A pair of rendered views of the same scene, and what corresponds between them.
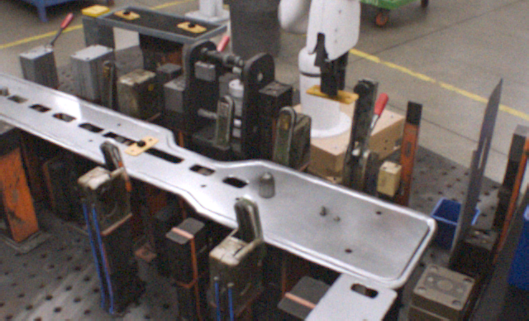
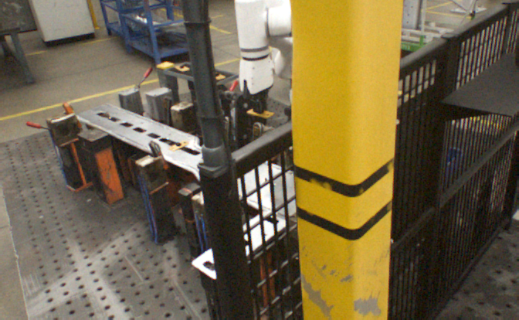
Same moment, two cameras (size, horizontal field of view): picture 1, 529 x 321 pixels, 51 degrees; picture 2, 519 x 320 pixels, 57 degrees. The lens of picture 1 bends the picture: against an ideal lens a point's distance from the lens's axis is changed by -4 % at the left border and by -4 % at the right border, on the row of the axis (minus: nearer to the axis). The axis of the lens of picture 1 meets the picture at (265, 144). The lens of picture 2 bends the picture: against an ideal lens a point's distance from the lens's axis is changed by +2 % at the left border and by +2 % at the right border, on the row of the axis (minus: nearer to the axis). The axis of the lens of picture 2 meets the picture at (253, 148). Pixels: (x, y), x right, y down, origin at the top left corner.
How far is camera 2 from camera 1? 59 cm
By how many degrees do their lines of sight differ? 12
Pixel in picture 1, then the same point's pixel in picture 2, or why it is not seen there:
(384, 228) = not seen: hidden behind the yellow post
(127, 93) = (176, 115)
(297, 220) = (250, 185)
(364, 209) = (291, 180)
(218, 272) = (196, 208)
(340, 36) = (256, 81)
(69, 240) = (140, 204)
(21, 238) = (111, 202)
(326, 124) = not seen: hidden behind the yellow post
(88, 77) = (155, 106)
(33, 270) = (116, 220)
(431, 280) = not seen: hidden behind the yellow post
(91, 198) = (142, 172)
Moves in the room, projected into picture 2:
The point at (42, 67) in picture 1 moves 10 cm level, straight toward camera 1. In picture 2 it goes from (132, 100) to (132, 107)
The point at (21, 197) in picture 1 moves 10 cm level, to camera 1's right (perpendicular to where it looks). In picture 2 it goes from (112, 176) to (133, 177)
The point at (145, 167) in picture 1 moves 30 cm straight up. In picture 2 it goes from (177, 157) to (162, 81)
